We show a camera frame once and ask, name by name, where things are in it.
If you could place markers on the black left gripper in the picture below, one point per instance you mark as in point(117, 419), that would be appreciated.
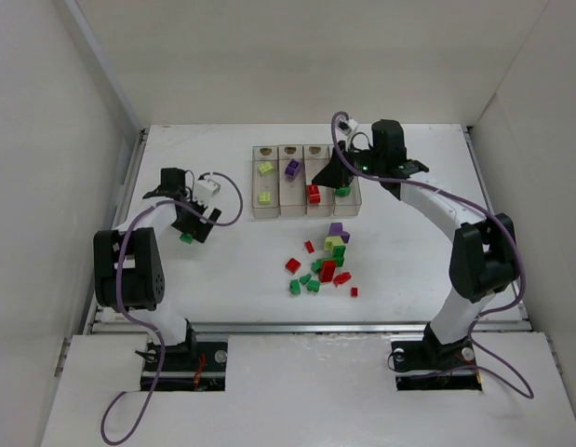
point(197, 226)

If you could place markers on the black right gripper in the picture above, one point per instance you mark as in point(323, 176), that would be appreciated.
point(342, 168)

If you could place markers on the green lego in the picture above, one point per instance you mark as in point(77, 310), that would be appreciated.
point(305, 279)
point(337, 256)
point(343, 191)
point(294, 287)
point(313, 286)

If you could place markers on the green lego plate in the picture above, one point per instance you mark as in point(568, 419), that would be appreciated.
point(186, 238)

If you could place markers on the red lego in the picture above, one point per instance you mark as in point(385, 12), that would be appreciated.
point(313, 194)

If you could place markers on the purple lego brick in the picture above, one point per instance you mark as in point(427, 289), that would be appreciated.
point(293, 168)

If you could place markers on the yellow lego brick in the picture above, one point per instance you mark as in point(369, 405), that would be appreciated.
point(264, 198)
point(265, 168)

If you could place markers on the red square lego brick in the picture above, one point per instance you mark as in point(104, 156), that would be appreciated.
point(293, 265)

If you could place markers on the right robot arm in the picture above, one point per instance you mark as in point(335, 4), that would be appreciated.
point(483, 260)

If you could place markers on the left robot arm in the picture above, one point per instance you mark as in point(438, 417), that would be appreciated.
point(128, 270)

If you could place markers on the purple lego block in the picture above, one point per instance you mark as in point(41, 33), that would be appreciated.
point(336, 230)

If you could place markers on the yellow-green lego block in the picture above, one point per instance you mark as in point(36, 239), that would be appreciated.
point(332, 242)

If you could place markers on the small red lego brick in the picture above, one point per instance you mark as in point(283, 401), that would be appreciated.
point(309, 246)

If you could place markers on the green lego under pile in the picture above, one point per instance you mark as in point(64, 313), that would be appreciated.
point(337, 256)

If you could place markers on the tall red lego brick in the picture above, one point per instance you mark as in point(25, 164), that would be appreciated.
point(327, 270)

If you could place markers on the red slanted lego brick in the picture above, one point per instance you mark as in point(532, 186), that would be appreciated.
point(341, 278)

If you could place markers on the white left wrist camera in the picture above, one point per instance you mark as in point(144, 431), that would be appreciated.
point(204, 190)

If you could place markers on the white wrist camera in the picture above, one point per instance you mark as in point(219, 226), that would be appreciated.
point(204, 190)
point(347, 127)

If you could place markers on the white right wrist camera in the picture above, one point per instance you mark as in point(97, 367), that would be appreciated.
point(347, 127)

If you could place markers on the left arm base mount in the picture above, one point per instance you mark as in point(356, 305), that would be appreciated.
point(187, 357)

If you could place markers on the aluminium front rail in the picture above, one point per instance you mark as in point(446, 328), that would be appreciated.
point(270, 328)

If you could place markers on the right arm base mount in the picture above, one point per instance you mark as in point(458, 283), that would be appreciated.
point(427, 356)

